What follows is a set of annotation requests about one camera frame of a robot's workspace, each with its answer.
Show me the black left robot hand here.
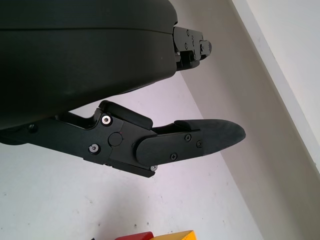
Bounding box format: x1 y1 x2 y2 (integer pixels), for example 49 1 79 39
0 0 247 179

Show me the red wooden block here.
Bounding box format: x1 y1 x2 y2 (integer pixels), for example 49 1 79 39
116 231 154 240

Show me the yellow wooden block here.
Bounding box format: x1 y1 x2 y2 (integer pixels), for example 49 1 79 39
156 229 196 240

